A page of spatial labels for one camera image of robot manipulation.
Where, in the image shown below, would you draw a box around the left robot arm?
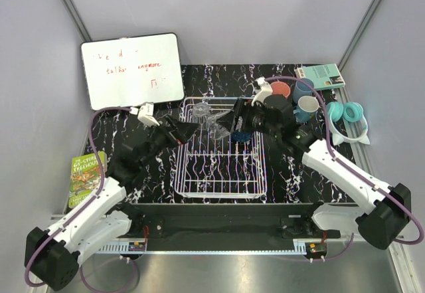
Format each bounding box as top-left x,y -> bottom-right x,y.
24,116 -> 199,291

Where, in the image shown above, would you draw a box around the clear glass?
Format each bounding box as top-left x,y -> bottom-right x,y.
192,102 -> 211,124
206,110 -> 230,140

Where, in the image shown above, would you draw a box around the dark blue ribbed mug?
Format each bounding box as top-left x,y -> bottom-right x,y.
230,131 -> 254,143

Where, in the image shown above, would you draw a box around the green Treehouse book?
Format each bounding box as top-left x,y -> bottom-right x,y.
68,153 -> 100,209

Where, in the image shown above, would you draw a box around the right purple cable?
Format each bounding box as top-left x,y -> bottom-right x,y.
262,76 -> 425,244

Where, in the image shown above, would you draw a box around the white wire dish rack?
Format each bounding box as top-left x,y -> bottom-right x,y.
174,97 -> 267,199

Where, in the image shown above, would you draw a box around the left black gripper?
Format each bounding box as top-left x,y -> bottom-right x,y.
139,114 -> 199,168

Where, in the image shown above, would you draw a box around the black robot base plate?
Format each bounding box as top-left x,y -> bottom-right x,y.
109,202 -> 343,252

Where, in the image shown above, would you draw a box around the teal cat-ear headphones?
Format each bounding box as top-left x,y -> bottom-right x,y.
327,102 -> 370,146

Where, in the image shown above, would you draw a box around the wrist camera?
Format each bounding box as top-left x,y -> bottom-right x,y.
130,102 -> 160,127
251,77 -> 272,106

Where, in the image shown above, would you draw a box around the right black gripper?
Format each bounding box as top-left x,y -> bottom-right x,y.
216,98 -> 280,140

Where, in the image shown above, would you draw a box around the blue mug with handle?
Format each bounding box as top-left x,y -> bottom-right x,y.
294,96 -> 319,123

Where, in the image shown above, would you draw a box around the white cable duct strip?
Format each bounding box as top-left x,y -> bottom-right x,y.
97,241 -> 146,255

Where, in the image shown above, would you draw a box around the white whiteboard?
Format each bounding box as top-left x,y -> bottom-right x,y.
80,33 -> 185,110

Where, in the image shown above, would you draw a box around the teal paperback book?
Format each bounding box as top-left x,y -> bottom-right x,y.
295,63 -> 345,90

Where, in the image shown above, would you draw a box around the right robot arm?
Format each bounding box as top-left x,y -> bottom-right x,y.
218,95 -> 411,250

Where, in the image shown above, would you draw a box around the black marbled table mat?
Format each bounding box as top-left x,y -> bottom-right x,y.
65,63 -> 368,205

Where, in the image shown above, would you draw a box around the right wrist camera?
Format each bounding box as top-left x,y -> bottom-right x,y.
251,77 -> 272,106

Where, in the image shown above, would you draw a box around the light blue plastic cup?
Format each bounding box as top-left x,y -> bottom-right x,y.
292,78 -> 314,104

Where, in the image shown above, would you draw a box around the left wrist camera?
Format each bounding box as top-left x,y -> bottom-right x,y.
130,102 -> 160,127

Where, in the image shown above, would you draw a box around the pink plastic cup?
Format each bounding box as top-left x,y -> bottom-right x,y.
270,81 -> 291,98

